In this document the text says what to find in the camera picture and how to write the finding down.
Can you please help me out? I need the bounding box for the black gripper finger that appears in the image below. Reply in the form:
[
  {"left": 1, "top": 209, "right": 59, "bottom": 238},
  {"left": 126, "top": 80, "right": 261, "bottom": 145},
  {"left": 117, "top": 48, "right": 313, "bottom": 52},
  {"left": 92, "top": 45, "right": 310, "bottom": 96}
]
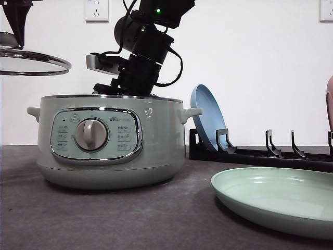
[{"left": 2, "top": 0, "right": 34, "bottom": 48}]

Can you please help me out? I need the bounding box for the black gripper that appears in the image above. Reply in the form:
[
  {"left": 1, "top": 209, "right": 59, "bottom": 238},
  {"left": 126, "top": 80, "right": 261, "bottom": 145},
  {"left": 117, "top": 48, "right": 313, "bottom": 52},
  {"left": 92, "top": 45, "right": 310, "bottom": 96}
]
[{"left": 92, "top": 54, "right": 162, "bottom": 96}]

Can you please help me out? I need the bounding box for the glass steamer lid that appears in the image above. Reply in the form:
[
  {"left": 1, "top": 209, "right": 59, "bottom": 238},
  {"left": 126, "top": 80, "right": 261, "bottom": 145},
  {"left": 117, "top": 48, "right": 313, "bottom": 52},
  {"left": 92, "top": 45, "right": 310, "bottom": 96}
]
[{"left": 0, "top": 32, "right": 72, "bottom": 77}]

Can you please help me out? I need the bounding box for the green plate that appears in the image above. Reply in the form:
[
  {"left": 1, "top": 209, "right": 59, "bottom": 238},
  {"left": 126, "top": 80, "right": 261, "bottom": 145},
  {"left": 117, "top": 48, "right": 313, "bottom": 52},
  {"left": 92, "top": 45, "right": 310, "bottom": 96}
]
[{"left": 211, "top": 167, "right": 333, "bottom": 239}]

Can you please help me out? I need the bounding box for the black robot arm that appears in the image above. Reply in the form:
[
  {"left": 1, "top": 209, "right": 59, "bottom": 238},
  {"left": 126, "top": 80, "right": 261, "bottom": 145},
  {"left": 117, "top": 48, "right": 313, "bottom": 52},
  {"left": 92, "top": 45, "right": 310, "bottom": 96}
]
[{"left": 94, "top": 0, "right": 195, "bottom": 96}]

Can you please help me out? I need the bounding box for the green electric steamer pot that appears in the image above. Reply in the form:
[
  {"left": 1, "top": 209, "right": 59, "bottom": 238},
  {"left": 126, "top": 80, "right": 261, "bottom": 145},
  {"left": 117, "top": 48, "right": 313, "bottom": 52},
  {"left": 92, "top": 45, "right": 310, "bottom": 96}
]
[{"left": 27, "top": 94, "right": 203, "bottom": 190}]

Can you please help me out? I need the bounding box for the blue plate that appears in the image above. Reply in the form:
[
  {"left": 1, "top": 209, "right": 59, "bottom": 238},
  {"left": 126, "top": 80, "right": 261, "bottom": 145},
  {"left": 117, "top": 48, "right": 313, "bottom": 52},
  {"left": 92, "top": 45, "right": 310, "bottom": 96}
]
[{"left": 190, "top": 84, "right": 228, "bottom": 150}]

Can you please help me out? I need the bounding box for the black plate rack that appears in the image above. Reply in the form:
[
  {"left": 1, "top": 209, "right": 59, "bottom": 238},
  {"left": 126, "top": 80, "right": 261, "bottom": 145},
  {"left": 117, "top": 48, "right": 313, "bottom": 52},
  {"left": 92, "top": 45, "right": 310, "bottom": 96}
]
[{"left": 189, "top": 128, "right": 333, "bottom": 172}]

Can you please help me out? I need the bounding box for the pink plate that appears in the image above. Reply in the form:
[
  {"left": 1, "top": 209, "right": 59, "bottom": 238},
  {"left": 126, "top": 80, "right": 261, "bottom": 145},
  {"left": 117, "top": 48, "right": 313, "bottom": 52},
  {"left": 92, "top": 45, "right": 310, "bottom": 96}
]
[{"left": 326, "top": 75, "right": 333, "bottom": 131}]

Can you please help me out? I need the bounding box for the grey table mat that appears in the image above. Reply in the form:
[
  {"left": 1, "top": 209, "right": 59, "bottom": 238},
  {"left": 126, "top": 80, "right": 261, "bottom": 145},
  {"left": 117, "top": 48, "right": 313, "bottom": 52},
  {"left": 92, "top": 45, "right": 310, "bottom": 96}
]
[{"left": 0, "top": 145, "right": 333, "bottom": 250}]

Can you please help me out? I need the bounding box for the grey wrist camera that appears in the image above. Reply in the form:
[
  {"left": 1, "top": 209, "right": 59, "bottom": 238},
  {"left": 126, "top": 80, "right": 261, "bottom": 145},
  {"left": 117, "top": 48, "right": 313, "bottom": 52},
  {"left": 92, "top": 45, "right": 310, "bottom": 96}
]
[{"left": 86, "top": 55, "right": 124, "bottom": 75}]

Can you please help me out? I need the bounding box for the black cable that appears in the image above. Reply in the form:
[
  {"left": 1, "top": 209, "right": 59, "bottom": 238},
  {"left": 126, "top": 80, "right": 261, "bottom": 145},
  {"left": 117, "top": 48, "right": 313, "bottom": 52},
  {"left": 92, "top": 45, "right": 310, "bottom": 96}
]
[{"left": 91, "top": 0, "right": 184, "bottom": 87}]

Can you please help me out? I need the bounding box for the white wall socket left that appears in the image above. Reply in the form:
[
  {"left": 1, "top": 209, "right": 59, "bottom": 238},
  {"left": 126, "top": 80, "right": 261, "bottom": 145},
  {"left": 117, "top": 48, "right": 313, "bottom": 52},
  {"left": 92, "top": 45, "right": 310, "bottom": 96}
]
[{"left": 85, "top": 0, "right": 109, "bottom": 24}]

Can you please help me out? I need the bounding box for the white wall socket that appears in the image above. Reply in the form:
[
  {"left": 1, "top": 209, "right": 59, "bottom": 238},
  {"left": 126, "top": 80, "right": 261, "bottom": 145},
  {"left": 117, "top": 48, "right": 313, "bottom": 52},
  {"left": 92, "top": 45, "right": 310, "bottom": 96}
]
[
  {"left": 85, "top": 0, "right": 109, "bottom": 24},
  {"left": 316, "top": 0, "right": 333, "bottom": 26}
]

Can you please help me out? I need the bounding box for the white wall socket right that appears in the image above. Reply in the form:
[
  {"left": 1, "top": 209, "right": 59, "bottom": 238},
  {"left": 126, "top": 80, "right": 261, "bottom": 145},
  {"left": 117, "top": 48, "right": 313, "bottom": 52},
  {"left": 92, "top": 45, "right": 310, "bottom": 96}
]
[{"left": 316, "top": 0, "right": 333, "bottom": 26}]

